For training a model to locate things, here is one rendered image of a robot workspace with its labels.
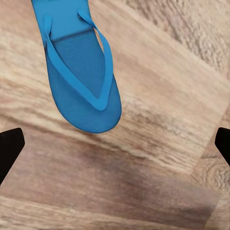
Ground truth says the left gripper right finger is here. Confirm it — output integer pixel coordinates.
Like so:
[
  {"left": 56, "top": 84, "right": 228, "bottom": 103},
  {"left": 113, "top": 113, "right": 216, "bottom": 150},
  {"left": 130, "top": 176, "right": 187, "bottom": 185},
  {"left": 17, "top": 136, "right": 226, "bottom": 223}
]
[{"left": 215, "top": 127, "right": 230, "bottom": 166}]

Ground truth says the sandal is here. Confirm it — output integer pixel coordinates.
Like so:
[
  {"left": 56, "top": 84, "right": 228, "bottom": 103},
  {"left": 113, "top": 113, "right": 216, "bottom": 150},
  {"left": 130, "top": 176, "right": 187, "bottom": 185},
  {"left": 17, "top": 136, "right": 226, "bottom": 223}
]
[{"left": 31, "top": 0, "right": 122, "bottom": 134}]

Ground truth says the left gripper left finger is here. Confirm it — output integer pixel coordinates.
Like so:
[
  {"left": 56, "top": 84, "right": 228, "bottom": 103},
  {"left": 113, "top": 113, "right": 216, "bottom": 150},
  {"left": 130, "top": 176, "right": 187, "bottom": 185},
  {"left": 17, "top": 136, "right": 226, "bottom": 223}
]
[{"left": 0, "top": 127, "right": 25, "bottom": 185}]

